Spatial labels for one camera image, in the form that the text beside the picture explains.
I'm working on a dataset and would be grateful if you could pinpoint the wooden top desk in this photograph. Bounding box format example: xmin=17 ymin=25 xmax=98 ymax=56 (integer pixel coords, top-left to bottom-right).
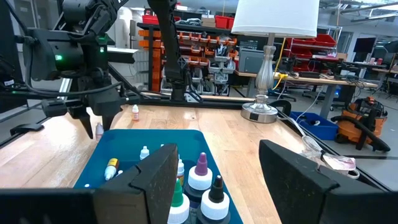
xmin=234 ymin=70 xmax=379 ymax=119

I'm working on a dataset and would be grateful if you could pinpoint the blue plastic bin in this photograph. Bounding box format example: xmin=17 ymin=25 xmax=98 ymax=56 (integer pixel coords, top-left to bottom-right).
xmin=73 ymin=129 xmax=243 ymax=224

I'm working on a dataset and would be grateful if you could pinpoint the small yellow-label orange bottle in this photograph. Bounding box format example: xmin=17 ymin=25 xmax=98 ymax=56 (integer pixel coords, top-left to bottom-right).
xmin=95 ymin=122 xmax=104 ymax=142

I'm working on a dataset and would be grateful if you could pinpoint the dark computer monitor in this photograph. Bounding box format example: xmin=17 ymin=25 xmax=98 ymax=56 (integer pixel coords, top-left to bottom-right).
xmin=353 ymin=37 xmax=376 ymax=54

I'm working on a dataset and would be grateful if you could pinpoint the red storage bin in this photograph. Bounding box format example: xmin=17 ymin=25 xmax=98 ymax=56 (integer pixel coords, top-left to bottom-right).
xmin=215 ymin=15 xmax=234 ymax=30

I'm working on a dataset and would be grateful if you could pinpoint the silver metal strut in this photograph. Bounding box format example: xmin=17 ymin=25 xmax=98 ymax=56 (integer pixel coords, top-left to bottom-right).
xmin=55 ymin=77 xmax=73 ymax=103

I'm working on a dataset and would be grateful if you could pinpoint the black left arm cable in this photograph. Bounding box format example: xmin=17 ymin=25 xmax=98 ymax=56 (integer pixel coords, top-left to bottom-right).
xmin=24 ymin=52 xmax=124 ymax=97

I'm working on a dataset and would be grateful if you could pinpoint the black table clamp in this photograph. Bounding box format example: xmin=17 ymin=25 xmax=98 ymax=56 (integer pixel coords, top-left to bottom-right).
xmin=9 ymin=123 xmax=45 ymax=137

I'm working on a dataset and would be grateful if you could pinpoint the grey metal box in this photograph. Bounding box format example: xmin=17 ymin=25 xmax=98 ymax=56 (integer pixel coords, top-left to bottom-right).
xmin=238 ymin=48 xmax=266 ymax=74

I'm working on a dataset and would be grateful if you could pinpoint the blue floor storage bin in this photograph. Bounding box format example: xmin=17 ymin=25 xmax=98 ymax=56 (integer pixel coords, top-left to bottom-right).
xmin=289 ymin=111 xmax=340 ymax=141

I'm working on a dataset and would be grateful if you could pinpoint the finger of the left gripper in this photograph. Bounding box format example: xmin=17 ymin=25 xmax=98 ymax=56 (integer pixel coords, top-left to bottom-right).
xmin=101 ymin=113 xmax=117 ymax=132
xmin=68 ymin=106 xmax=95 ymax=140

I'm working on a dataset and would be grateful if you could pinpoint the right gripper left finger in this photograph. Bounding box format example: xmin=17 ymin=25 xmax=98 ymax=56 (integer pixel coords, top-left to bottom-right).
xmin=94 ymin=143 xmax=179 ymax=224

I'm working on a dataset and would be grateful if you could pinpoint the red bin shelf rack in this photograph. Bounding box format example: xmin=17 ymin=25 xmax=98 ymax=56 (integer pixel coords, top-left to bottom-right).
xmin=285 ymin=33 xmax=338 ymax=73

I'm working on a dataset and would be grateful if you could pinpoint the yellow hanging cable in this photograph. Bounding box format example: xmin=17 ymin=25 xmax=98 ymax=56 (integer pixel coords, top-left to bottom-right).
xmin=272 ymin=37 xmax=289 ymax=91

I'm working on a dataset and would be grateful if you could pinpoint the clear lamp cord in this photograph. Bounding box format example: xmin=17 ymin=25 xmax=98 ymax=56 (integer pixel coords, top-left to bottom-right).
xmin=276 ymin=114 xmax=308 ymax=139

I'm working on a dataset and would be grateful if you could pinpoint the orange bin parts rack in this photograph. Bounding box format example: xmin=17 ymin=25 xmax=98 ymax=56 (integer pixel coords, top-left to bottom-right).
xmin=138 ymin=21 xmax=240 ymax=96

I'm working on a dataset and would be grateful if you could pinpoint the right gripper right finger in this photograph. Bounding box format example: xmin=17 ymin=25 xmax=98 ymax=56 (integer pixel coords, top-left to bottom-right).
xmin=259 ymin=139 xmax=340 ymax=224

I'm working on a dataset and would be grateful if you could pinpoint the black-capped food colouring bottle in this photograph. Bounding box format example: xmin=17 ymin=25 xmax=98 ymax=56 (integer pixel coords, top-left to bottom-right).
xmin=196 ymin=174 xmax=231 ymax=224

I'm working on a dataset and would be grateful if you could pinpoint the orange shop vacuum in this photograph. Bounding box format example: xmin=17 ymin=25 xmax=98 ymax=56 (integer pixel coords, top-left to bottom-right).
xmin=330 ymin=96 xmax=392 ymax=152

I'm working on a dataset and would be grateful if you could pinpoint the black curved hook clamp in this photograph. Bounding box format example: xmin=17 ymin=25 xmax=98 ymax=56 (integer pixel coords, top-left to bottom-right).
xmin=269 ymin=99 xmax=292 ymax=118

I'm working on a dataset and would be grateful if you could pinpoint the purple-capped food colouring bottle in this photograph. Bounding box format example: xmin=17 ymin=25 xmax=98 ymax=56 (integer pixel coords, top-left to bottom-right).
xmin=185 ymin=151 xmax=214 ymax=212

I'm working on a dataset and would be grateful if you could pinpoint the crumpled clear plastic wrapper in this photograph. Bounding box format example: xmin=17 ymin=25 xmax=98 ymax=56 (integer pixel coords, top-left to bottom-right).
xmin=322 ymin=154 xmax=358 ymax=172

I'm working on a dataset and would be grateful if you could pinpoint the white shade silver table lamp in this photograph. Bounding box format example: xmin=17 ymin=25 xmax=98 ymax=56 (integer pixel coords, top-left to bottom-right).
xmin=231 ymin=0 xmax=320 ymax=124

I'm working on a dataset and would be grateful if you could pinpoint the green-capped food colouring bottle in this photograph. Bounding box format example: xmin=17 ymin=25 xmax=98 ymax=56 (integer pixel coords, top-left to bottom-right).
xmin=167 ymin=179 xmax=190 ymax=224

